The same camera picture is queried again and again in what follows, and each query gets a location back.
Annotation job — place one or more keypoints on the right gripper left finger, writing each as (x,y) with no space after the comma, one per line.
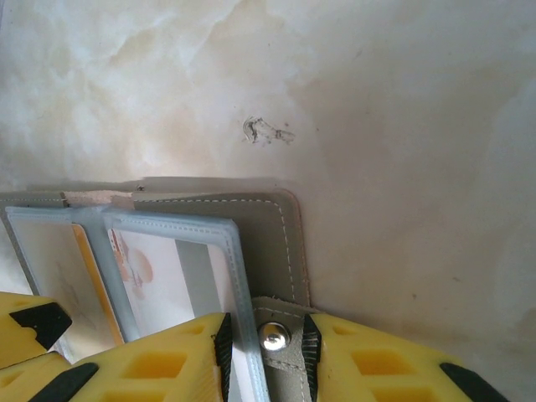
(167,368)

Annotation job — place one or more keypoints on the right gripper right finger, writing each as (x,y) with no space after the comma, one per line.
(335,356)

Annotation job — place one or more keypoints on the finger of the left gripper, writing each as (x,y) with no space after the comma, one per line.
(25,335)

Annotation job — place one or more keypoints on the white card with orange print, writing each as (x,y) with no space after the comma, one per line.
(167,285)

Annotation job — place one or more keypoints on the gold VIP card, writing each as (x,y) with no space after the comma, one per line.
(90,259)

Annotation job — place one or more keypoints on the grey leather card holder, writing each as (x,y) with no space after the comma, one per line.
(268,234)

